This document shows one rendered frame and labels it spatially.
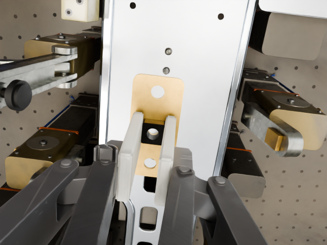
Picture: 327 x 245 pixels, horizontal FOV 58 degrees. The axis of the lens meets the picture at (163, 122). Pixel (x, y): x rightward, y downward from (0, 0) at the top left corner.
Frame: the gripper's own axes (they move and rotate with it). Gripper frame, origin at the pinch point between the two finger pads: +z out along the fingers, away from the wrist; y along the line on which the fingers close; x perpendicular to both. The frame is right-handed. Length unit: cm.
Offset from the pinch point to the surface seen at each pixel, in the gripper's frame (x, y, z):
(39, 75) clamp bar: -0.3, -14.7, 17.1
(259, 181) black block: -18.6, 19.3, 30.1
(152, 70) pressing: -0.4, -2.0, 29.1
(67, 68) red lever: -0.2, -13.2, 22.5
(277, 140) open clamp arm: -5.4, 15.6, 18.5
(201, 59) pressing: 2.2, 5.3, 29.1
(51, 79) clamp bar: -1.1, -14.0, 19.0
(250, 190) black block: -20.7, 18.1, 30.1
